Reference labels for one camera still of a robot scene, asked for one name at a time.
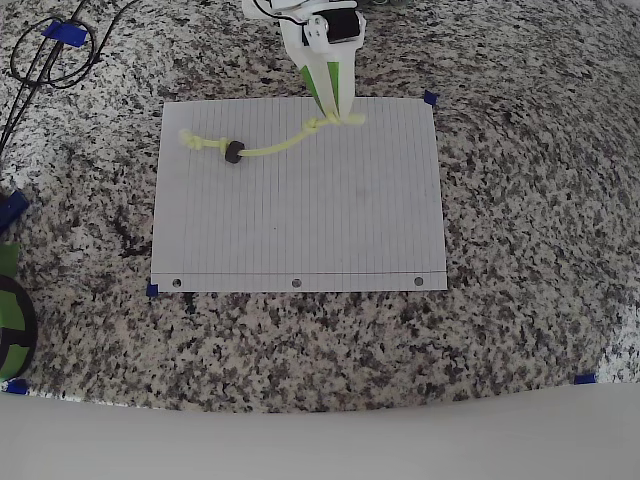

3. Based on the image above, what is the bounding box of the lined paper sheet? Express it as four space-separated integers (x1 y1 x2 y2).
150 96 448 293

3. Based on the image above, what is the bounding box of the black straight cable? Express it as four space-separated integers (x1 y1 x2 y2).
0 0 89 156

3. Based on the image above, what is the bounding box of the green tape strip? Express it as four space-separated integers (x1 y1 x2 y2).
0 241 21 275

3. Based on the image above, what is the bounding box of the black looped cable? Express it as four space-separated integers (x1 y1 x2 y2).
9 0 144 91

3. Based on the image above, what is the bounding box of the green tape roll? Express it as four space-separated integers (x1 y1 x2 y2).
0 273 39 379

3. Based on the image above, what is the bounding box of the white foam board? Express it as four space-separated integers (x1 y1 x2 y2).
0 382 640 480

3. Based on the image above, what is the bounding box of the yellow knotted rope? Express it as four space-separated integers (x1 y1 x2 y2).
178 113 365 157

